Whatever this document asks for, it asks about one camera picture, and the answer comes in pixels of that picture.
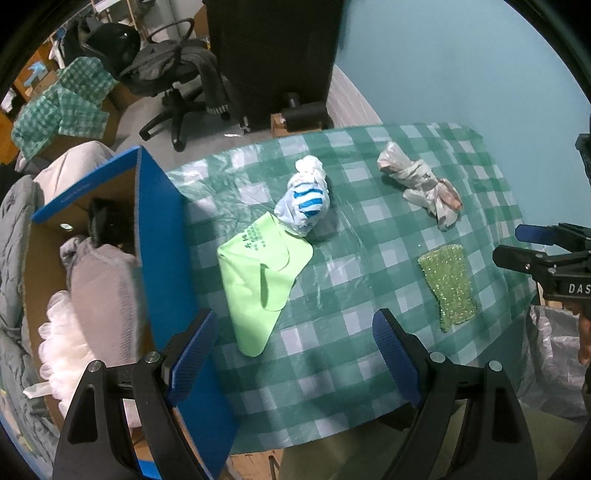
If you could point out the white mesh bath pouf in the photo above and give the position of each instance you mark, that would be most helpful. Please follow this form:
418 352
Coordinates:
64 341

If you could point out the black soft item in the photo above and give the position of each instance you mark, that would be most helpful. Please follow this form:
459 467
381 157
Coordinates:
108 221

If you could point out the white blue-striped sock bundle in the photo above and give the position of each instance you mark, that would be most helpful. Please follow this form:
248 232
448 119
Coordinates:
302 198

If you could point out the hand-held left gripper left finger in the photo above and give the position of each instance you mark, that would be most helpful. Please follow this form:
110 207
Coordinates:
191 355

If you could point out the green checked cloth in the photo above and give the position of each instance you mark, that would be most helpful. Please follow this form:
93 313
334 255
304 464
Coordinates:
60 110

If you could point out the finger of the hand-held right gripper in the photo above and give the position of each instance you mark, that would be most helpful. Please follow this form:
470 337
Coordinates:
517 257
531 233

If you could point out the knotted white plastic bundle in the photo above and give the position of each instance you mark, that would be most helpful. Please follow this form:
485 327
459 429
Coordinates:
415 180

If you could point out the small cardboard box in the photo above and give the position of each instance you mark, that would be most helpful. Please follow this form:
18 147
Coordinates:
34 85

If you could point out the beige mattress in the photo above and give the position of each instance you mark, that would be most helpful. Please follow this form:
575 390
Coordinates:
69 170

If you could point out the blue-rimmed cardboard box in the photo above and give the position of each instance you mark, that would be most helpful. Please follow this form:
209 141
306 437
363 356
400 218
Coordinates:
175 258

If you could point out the green checked tablecloth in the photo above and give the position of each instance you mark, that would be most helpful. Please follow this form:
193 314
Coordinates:
346 350

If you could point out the flat cardboard sheet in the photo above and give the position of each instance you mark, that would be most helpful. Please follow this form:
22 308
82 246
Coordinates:
254 466

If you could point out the black cabinet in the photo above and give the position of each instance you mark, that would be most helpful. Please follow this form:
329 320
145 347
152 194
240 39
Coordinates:
277 55

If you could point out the black cylinder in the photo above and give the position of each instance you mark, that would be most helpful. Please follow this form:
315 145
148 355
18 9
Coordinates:
304 115

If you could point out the green bubble mesh pad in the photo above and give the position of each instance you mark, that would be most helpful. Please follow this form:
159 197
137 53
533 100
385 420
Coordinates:
448 286

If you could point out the grey plush slipper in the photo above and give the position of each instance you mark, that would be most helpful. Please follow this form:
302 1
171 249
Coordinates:
101 286

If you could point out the olive green cloth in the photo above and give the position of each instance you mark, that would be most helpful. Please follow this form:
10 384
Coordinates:
351 457

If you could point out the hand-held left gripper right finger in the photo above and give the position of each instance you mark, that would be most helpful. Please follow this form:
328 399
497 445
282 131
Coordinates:
395 360

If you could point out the dark jacket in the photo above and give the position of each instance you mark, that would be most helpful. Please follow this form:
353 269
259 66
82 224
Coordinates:
161 60

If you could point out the grey quilted blanket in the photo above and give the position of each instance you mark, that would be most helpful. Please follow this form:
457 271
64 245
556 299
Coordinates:
14 258

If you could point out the silvery plastic bag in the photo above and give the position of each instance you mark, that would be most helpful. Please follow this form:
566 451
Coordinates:
554 364

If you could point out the black office chair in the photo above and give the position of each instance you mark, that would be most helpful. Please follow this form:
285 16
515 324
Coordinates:
178 115

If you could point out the light green cloth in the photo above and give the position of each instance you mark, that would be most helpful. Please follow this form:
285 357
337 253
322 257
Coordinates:
249 286

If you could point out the large cardboard box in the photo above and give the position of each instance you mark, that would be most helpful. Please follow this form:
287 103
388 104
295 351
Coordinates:
117 99

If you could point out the person's right hand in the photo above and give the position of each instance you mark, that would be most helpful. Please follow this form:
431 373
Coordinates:
585 341

